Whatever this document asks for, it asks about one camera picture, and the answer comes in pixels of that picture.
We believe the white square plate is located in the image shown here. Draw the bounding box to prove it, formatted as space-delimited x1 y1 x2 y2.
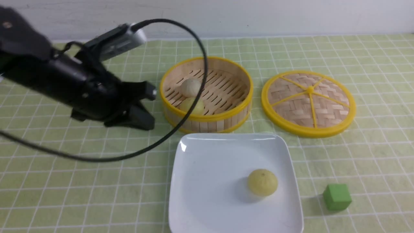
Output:
168 134 304 233

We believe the green checkered tablecloth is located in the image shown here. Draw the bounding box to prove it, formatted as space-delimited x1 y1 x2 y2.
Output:
0 34 414 233

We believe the woven bamboo steamer lid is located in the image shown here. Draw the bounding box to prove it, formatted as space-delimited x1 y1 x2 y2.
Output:
261 70 356 138

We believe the white steamed bun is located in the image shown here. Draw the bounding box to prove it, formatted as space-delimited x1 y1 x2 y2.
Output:
180 78 201 98

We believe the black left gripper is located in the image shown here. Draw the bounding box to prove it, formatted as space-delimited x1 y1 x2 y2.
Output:
49 52 157 131

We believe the pale yellow steamed bun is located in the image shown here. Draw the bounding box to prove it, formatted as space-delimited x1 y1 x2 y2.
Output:
179 97 205 116

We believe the yellow steamed bun on plate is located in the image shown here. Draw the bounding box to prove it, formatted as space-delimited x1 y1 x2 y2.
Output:
247 169 278 197

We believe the green wooden cube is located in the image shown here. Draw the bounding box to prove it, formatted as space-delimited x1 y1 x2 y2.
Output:
322 183 352 211

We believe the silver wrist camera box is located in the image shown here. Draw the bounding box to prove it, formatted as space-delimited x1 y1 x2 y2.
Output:
84 24 147 61

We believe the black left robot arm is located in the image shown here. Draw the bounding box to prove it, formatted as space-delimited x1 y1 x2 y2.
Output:
1 6 157 131

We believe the bamboo steamer basket yellow rim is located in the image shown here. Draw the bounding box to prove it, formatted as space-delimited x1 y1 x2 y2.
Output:
160 57 254 134

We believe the black camera cable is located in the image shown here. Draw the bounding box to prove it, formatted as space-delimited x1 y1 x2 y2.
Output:
0 19 208 162

